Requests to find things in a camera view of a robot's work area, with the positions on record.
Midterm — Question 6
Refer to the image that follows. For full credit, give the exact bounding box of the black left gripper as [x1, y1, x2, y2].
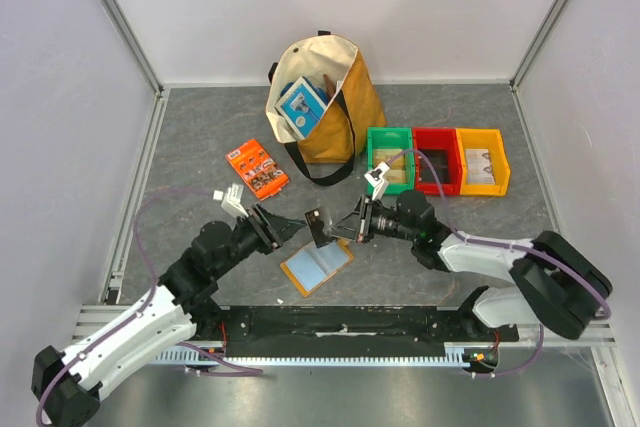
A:
[212, 201, 306, 278]

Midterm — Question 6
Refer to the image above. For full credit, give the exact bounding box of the mustard leather card holder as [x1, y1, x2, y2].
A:
[280, 239, 354, 297]

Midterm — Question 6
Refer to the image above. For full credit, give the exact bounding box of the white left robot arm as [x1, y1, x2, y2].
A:
[31, 205, 305, 426]

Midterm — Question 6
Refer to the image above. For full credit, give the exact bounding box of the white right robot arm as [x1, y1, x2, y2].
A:
[322, 190, 613, 341]

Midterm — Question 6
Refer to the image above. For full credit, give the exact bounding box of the gold VIP card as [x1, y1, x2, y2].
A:
[385, 169, 407, 184]

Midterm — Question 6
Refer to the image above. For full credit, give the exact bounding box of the black VIP card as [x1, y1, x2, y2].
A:
[418, 149, 451, 184]

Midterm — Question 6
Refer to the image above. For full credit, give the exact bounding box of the silver card in yellow bin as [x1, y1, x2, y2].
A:
[465, 148, 491, 169]

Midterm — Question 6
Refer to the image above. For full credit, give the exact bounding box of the orange screw assortment box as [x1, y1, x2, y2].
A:
[225, 139, 289, 200]

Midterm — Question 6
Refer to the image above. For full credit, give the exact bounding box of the green plastic bin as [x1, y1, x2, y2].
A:
[366, 127, 415, 196]

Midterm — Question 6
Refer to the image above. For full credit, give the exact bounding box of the tan canvas tote bag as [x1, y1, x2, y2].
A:
[265, 30, 387, 187]

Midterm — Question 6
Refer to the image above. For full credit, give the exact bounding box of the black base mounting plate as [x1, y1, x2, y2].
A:
[194, 306, 519, 347]

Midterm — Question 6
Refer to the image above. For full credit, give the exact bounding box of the blue razor package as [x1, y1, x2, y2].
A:
[275, 76, 329, 140]

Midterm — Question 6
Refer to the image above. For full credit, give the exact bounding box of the red plastic bin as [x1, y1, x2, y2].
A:
[412, 127, 463, 196]

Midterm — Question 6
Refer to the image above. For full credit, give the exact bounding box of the yellow plastic bin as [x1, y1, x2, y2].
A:
[456, 128, 511, 197]

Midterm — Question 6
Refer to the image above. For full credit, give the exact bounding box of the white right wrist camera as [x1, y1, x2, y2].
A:
[364, 162, 390, 201]

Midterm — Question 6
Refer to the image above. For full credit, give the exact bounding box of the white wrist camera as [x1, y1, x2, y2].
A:
[364, 162, 390, 201]
[212, 183, 248, 218]

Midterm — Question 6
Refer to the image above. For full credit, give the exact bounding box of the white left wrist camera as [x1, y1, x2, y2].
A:
[212, 183, 248, 218]

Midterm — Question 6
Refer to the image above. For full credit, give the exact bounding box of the grey slotted cable duct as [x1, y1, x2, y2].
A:
[150, 343, 488, 370]

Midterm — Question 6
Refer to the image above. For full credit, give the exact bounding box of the left aluminium frame post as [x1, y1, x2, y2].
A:
[100, 0, 164, 96]

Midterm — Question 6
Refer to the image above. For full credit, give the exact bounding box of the aluminium corner frame post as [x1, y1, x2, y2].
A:
[509, 0, 571, 93]

